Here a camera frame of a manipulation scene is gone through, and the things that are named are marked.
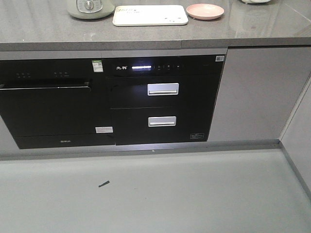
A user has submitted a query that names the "pink round plate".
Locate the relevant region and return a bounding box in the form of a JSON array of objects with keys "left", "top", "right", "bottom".
[{"left": 186, "top": 3, "right": 225, "bottom": 20}]

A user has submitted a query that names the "grey cabinet door panel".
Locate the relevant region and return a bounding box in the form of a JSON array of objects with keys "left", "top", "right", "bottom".
[{"left": 208, "top": 47, "right": 311, "bottom": 142}]

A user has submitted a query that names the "light green electric cooking pot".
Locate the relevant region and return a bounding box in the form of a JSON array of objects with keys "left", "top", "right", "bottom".
[{"left": 66, "top": 0, "right": 115, "bottom": 19}]

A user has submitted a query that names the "black drawer sterilizer cabinet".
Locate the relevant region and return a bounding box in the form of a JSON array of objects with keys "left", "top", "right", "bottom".
[{"left": 104, "top": 54, "right": 225, "bottom": 145}]

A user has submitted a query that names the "silver drawer handle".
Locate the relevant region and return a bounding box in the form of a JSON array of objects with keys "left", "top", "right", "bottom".
[
  {"left": 148, "top": 116, "right": 177, "bottom": 127},
  {"left": 147, "top": 83, "right": 179, "bottom": 96}
]

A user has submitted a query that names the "white appliance on right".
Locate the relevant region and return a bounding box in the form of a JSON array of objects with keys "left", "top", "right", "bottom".
[{"left": 241, "top": 0, "right": 270, "bottom": 4}]

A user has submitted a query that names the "silver upper drawer handle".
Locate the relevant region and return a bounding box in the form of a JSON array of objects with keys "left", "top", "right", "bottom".
[{"left": 147, "top": 83, "right": 179, "bottom": 96}]

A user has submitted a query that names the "grey right side cabinet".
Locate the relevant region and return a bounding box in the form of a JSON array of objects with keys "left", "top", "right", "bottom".
[{"left": 280, "top": 78, "right": 311, "bottom": 197}]

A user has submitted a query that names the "cream bear serving tray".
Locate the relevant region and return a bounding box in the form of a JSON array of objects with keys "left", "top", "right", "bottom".
[{"left": 113, "top": 5, "right": 188, "bottom": 27}]

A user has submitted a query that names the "silver lower drawer handle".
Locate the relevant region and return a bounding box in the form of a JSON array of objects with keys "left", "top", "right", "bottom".
[{"left": 148, "top": 116, "right": 177, "bottom": 127}]

